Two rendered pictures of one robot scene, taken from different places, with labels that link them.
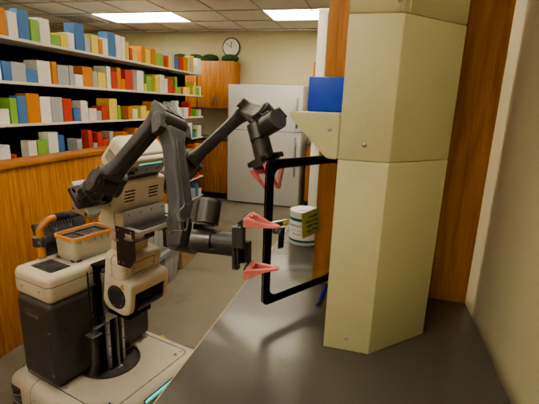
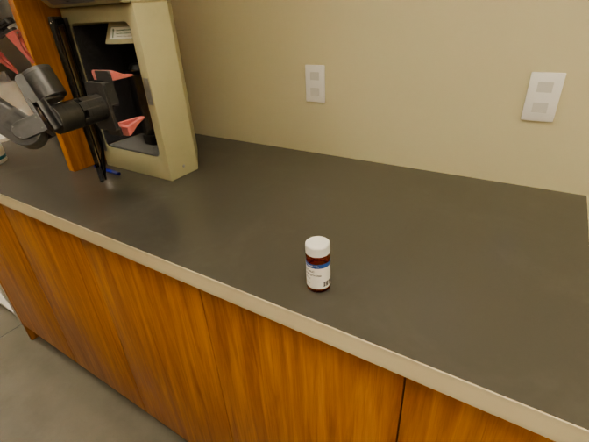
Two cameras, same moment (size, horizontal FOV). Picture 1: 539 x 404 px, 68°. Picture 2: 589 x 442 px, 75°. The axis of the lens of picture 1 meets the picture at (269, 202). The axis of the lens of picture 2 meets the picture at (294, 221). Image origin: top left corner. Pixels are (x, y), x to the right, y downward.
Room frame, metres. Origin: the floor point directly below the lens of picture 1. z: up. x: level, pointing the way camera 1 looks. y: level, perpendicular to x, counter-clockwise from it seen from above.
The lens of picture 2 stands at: (0.18, 0.75, 1.39)
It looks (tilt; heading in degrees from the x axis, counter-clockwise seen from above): 29 degrees down; 289
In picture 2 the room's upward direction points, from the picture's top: 3 degrees counter-clockwise
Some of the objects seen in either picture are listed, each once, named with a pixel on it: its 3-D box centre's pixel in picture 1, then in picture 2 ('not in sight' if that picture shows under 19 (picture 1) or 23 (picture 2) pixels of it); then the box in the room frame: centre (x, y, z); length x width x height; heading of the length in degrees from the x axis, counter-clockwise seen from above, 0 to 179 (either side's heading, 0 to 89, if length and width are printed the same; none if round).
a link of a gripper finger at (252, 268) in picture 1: (258, 260); (124, 116); (0.84, 0.02, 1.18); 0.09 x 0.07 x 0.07; 77
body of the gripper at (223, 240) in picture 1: (228, 243); (92, 109); (0.86, 0.09, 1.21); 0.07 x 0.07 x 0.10; 77
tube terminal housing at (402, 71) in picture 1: (389, 187); (139, 36); (1.00, -0.31, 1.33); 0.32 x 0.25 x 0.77; 166
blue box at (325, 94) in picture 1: (329, 94); not in sight; (1.13, -0.15, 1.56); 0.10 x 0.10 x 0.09; 76
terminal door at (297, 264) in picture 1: (304, 226); (81, 98); (1.08, -0.10, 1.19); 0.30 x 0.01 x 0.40; 132
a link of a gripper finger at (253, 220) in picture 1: (259, 231); (116, 85); (0.84, 0.02, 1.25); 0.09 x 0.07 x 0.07; 77
